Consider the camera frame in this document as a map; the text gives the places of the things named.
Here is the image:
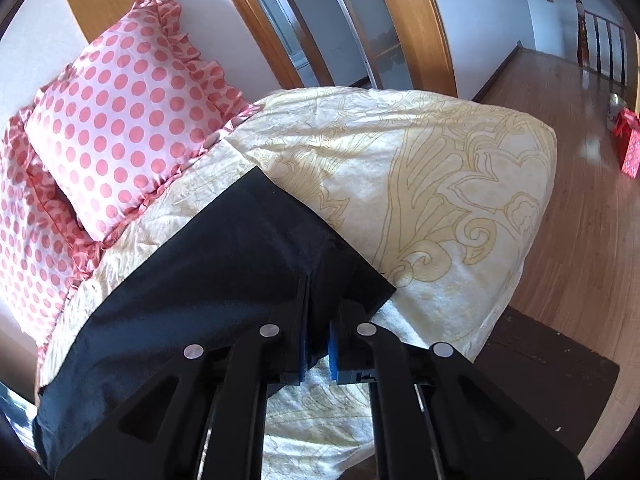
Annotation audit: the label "sliding glass door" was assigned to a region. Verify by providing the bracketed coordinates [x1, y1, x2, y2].
[232, 0, 416, 92]

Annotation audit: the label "cream patterned quilt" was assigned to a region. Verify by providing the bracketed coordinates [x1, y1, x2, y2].
[36, 86, 560, 480]

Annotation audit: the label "wooden door frame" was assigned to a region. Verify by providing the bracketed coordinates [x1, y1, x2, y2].
[207, 0, 458, 98]

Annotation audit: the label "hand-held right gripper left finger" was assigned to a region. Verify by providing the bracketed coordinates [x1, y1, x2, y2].
[54, 274, 314, 480]

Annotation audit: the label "red gift bag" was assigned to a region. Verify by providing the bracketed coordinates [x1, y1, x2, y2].
[612, 107, 640, 179]

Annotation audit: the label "pink polka dot pillow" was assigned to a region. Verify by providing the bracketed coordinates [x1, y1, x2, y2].
[25, 0, 261, 241]
[0, 105, 108, 351]

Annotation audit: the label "stair railing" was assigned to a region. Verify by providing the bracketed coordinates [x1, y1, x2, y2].
[572, 0, 630, 87]

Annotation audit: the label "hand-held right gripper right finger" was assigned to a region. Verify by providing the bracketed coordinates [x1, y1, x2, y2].
[327, 300, 585, 480]

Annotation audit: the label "dark wooden bench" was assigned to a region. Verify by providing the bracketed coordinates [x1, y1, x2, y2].
[470, 305, 621, 463]

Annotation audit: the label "black pants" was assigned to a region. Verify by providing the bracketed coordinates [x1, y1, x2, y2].
[34, 166, 398, 471]

